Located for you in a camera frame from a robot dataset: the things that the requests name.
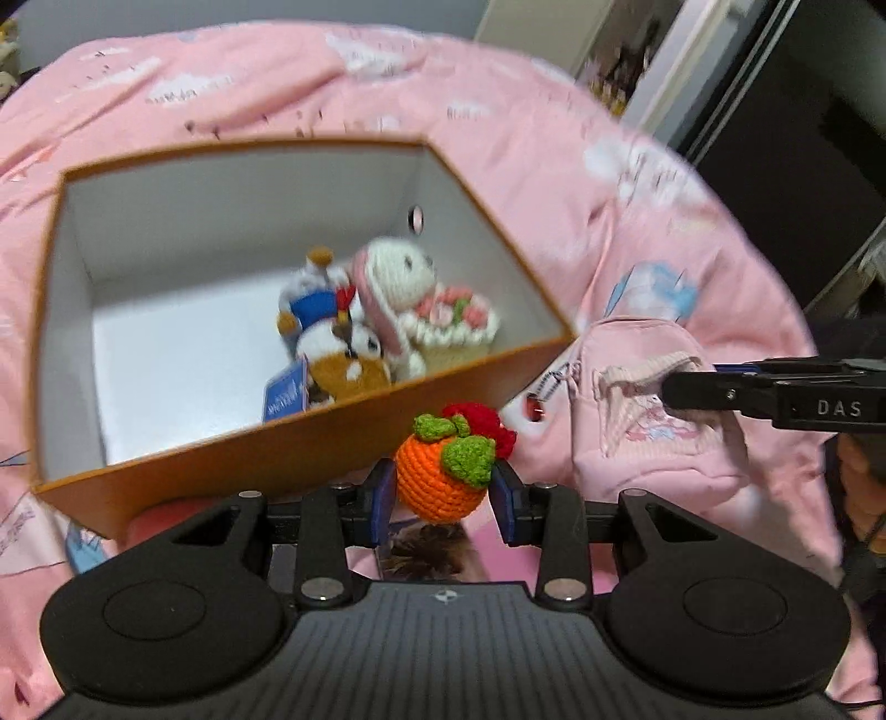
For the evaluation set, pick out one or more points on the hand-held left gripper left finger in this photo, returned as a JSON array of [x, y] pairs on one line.
[[379, 500]]

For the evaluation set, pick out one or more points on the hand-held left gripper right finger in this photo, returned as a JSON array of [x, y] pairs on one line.
[[504, 507]]

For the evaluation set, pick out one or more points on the white door frame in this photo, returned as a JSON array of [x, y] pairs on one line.
[[692, 55]]

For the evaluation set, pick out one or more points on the person's right hand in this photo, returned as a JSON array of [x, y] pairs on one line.
[[865, 505]]

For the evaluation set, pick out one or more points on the brown white crochet dog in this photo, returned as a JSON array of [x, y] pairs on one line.
[[346, 374]]

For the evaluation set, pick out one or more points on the white crochet bunny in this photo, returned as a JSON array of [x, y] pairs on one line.
[[394, 270]]

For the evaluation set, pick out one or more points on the cluttered shelf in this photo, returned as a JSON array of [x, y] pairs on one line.
[[630, 48]]

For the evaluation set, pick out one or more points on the blue white duck doll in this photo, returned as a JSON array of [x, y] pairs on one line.
[[311, 298]]

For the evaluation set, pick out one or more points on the orange crochet fruit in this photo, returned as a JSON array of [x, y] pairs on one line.
[[429, 484]]

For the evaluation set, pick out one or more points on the pink mini backpack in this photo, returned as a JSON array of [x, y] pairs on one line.
[[623, 457]]

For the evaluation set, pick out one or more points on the pink printed blanket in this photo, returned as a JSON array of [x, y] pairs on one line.
[[484, 138]]

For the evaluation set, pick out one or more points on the blue paper tag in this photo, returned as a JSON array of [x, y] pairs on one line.
[[284, 394]]

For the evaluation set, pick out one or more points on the orange cardboard box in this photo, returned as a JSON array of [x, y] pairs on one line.
[[277, 457]]

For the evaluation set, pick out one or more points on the red crochet toy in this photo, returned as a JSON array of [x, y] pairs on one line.
[[488, 422]]

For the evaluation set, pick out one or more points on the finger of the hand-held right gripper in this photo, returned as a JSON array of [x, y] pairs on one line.
[[796, 367], [720, 396]]

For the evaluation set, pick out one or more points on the crochet flower basket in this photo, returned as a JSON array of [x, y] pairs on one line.
[[450, 339]]

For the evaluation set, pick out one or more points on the printed photo card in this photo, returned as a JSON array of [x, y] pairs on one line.
[[429, 557]]

